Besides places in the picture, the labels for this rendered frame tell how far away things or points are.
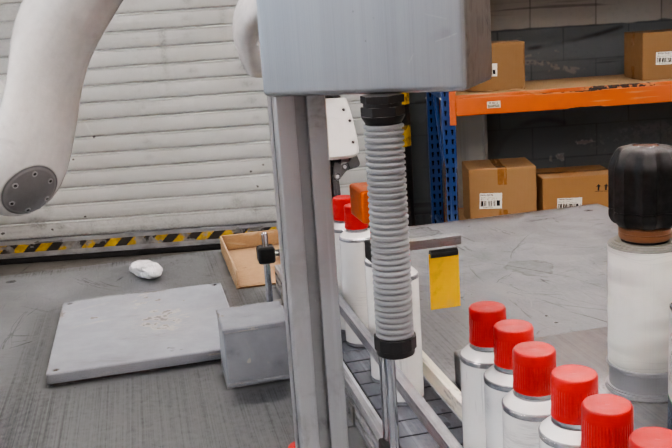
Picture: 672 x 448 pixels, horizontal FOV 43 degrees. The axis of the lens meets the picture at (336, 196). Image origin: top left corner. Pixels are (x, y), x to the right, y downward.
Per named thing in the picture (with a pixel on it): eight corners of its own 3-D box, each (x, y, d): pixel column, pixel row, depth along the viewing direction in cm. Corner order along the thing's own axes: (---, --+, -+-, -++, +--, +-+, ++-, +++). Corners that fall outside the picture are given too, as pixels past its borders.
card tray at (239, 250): (363, 272, 176) (361, 254, 175) (236, 289, 171) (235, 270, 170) (330, 239, 205) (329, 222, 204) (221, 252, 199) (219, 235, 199)
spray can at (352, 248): (385, 344, 124) (377, 206, 120) (350, 350, 123) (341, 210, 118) (375, 332, 129) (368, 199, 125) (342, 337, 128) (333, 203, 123)
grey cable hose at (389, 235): (423, 357, 69) (411, 94, 64) (381, 364, 68) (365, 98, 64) (409, 342, 72) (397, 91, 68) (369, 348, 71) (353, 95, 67)
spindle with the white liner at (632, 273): (699, 396, 102) (704, 146, 95) (631, 408, 100) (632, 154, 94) (654, 367, 110) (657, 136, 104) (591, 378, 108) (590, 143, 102)
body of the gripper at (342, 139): (289, 90, 133) (298, 161, 132) (353, 85, 135) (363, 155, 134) (282, 103, 140) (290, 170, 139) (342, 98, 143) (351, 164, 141)
